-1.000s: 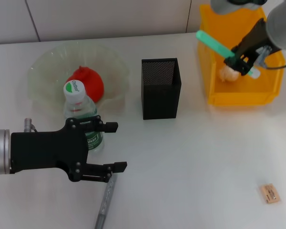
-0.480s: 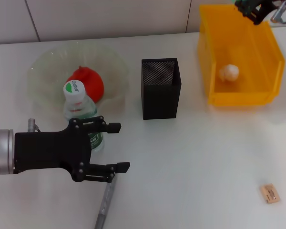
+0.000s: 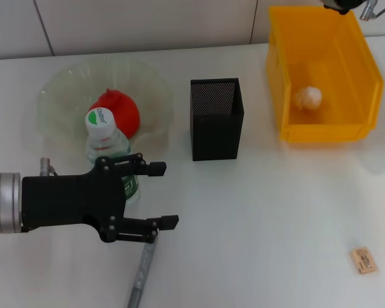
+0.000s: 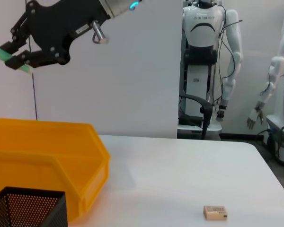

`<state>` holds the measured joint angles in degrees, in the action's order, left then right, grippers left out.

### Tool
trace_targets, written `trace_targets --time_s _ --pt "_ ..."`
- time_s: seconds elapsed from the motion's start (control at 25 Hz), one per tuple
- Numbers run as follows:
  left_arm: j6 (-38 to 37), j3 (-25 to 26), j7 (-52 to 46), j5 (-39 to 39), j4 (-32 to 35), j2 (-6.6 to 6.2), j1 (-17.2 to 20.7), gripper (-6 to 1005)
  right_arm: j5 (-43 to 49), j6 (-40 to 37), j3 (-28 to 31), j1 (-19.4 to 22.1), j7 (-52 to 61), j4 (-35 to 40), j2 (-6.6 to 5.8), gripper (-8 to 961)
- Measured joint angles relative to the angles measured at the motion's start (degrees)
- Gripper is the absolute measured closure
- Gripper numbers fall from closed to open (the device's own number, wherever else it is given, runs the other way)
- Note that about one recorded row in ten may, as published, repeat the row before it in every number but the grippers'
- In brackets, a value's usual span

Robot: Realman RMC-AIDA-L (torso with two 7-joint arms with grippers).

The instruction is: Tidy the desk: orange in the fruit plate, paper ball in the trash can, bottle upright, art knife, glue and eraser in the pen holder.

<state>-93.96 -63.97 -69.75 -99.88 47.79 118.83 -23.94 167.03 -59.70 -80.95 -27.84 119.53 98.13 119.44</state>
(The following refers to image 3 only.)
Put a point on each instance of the black mesh pen holder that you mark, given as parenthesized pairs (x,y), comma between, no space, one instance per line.
(216,138)

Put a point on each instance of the beige eraser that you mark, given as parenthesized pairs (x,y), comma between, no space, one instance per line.
(364,261)

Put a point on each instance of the clear water bottle green label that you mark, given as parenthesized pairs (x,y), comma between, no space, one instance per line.
(102,141)

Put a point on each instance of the yellow plastic bin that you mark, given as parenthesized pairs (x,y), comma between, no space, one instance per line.
(324,131)

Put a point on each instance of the red-orange toy orange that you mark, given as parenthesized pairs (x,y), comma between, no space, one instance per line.
(125,112)

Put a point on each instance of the clear green glass fruit plate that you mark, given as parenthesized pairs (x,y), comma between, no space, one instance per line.
(70,83)

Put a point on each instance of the grey marker pen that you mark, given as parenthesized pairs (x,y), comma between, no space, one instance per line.
(142,272)

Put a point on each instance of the left gripper silver connector stub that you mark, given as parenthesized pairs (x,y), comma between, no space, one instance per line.
(45,165)

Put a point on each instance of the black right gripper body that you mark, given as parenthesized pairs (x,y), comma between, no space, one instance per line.
(343,4)

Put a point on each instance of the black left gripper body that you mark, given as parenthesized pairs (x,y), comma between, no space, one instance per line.
(67,199)

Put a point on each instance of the white paper ball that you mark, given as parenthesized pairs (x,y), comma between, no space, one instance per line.
(308,97)

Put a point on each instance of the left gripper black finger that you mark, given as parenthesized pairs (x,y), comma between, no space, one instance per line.
(170,221)
(157,169)

